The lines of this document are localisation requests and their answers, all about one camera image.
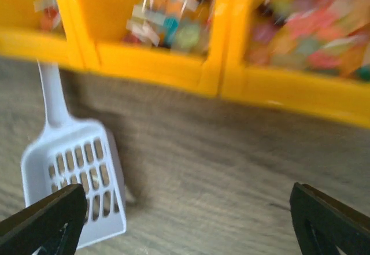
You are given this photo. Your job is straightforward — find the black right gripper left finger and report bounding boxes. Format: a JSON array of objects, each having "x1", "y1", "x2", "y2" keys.
[{"x1": 1, "y1": 184, "x2": 87, "y2": 254}]

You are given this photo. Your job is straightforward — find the orange bin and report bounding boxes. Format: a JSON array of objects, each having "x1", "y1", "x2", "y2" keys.
[
  {"x1": 1, "y1": 0, "x2": 85, "y2": 68},
  {"x1": 57, "y1": 0, "x2": 230, "y2": 97},
  {"x1": 221, "y1": 0, "x2": 369, "y2": 127}
]

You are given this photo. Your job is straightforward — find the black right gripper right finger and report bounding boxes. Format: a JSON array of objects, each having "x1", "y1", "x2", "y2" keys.
[{"x1": 290, "y1": 183, "x2": 369, "y2": 254}]

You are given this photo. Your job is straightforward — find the white slotted plastic scoop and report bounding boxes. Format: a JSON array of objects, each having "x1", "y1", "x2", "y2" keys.
[{"x1": 21, "y1": 62, "x2": 127, "y2": 249}]

